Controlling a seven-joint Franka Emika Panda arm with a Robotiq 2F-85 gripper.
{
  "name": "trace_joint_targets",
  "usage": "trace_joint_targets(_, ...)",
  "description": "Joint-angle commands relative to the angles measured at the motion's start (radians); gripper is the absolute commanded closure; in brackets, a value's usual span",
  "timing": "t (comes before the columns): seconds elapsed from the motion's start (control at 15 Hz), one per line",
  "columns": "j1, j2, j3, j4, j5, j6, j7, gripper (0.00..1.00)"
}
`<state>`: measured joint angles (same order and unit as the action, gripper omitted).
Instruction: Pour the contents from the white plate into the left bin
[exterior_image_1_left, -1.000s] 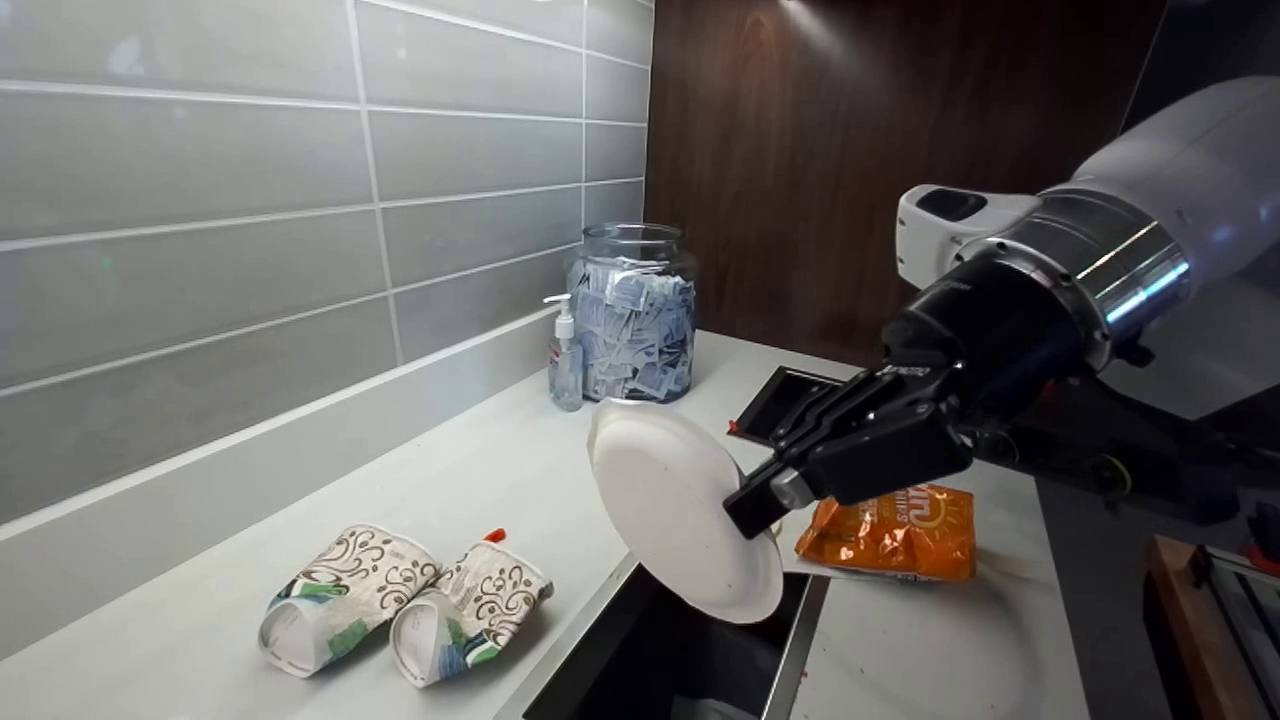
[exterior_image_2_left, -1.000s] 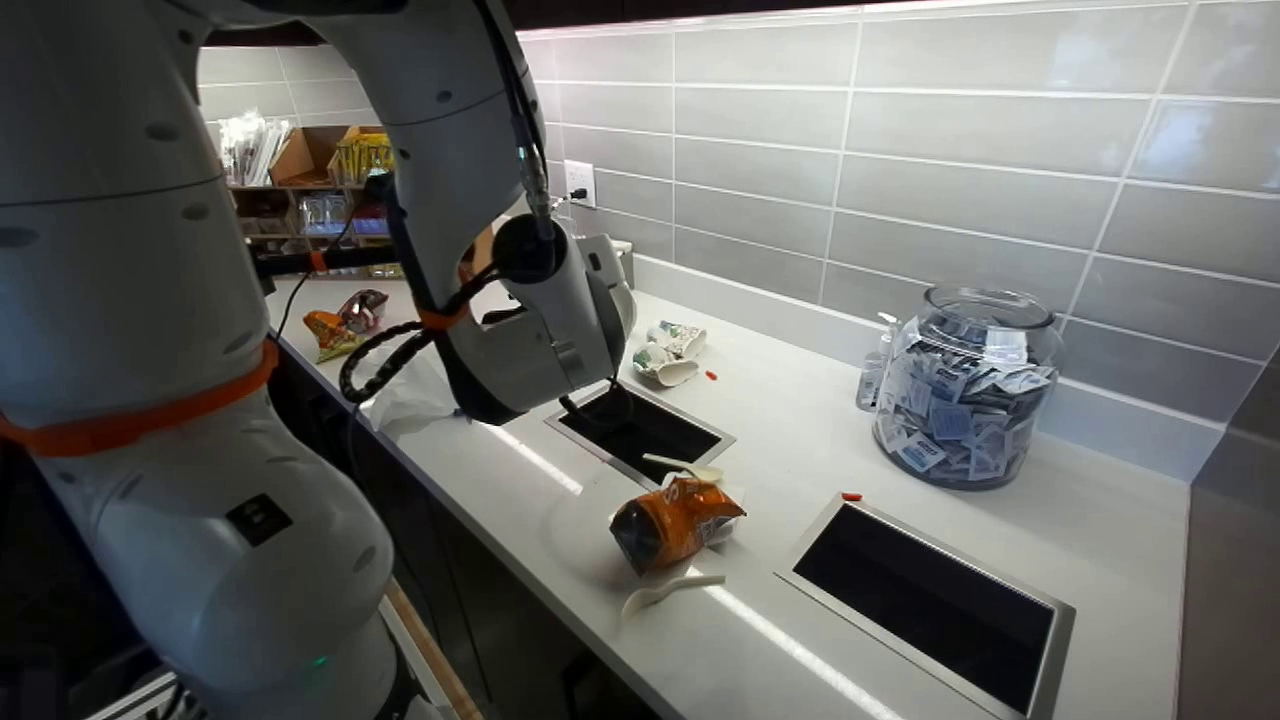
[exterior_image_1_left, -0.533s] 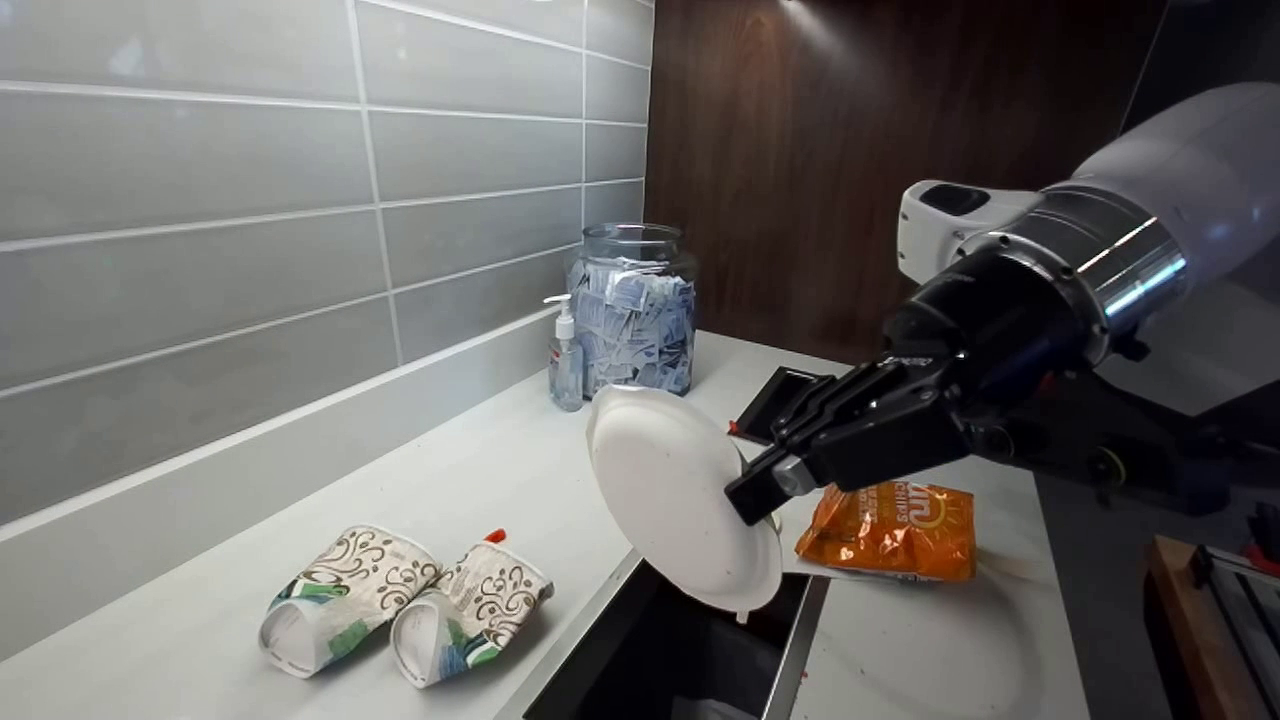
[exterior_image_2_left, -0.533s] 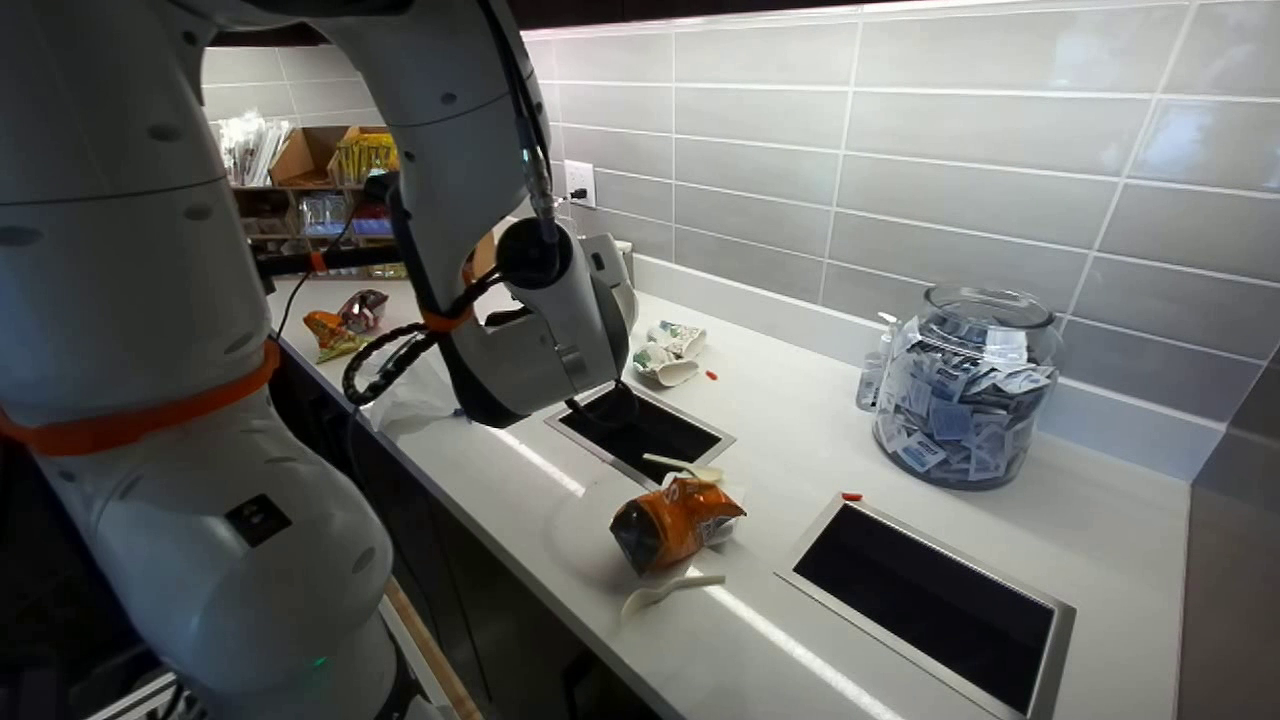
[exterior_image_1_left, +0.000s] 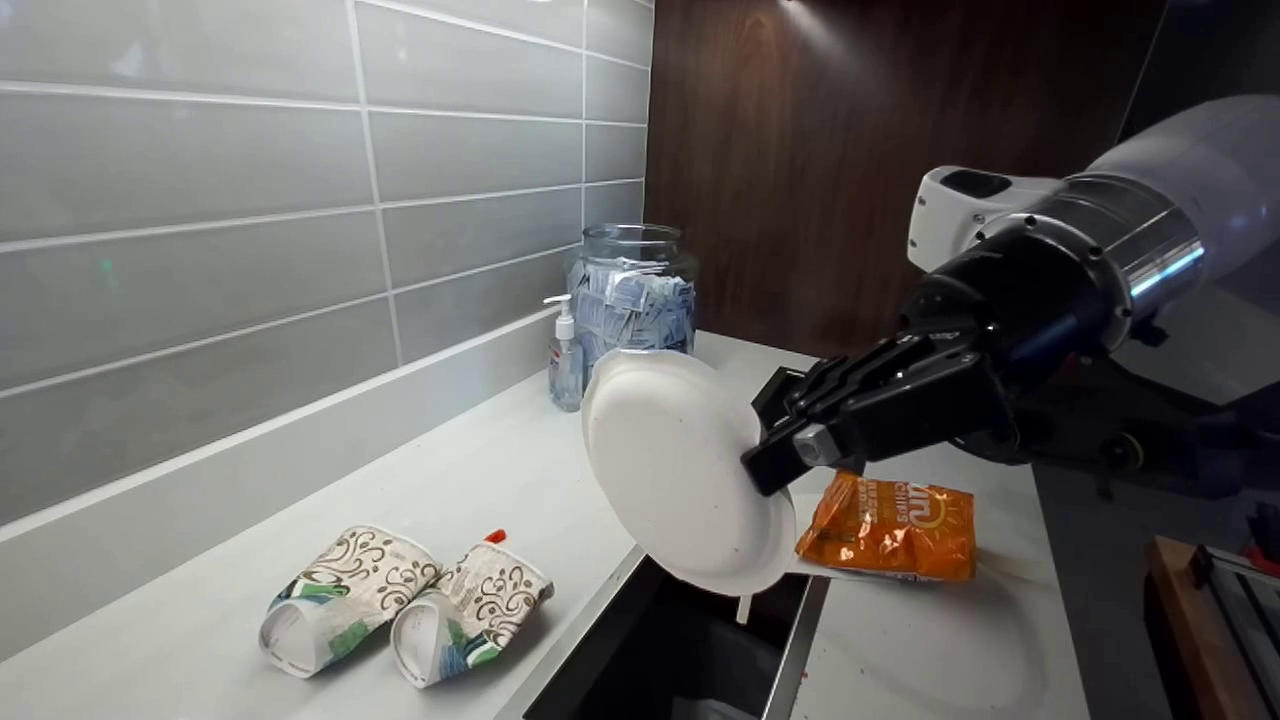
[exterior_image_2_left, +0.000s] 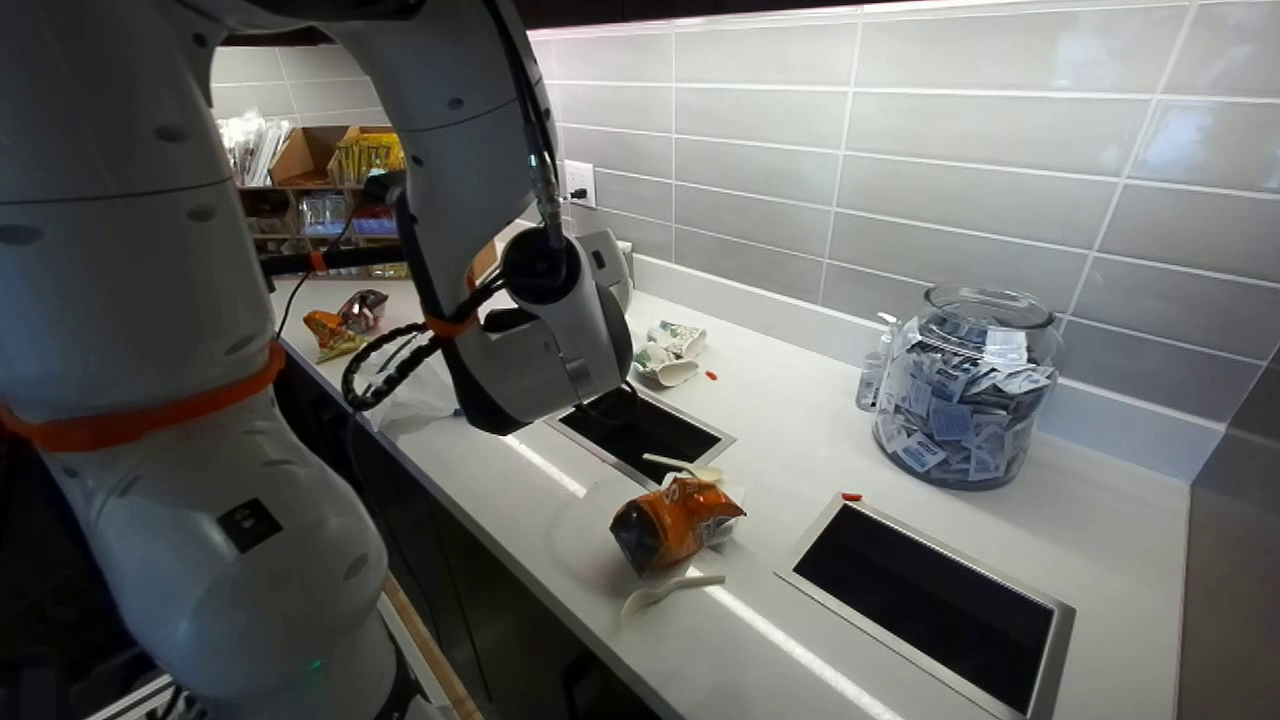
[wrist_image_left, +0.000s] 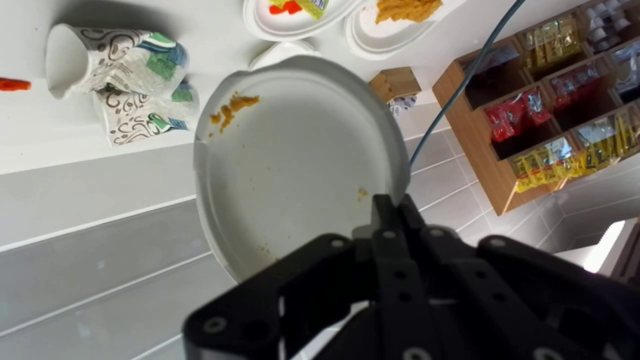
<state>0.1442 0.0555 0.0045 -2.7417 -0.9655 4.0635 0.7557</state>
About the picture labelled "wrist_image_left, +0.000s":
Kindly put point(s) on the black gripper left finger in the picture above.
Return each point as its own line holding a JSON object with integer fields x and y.
{"x": 287, "y": 313}

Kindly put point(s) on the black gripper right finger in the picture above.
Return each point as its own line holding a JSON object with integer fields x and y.
{"x": 533, "y": 301}

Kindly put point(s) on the red condiment packet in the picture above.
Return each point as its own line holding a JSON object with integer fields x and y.
{"x": 284, "y": 6}

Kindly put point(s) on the white plate with orange food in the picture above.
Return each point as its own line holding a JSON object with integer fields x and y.
{"x": 367, "y": 37}

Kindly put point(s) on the white foam plate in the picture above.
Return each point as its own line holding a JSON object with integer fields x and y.
{"x": 300, "y": 161}

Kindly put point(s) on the yellow condiment packet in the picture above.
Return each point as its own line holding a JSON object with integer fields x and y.
{"x": 313, "y": 9}

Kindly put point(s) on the wooden condiment organizer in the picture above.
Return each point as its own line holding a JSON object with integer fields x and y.
{"x": 480, "y": 147}

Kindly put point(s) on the right snack bag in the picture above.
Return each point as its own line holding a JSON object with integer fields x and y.
{"x": 113, "y": 56}

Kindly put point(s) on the small wooden block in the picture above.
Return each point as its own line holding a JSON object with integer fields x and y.
{"x": 394, "y": 83}

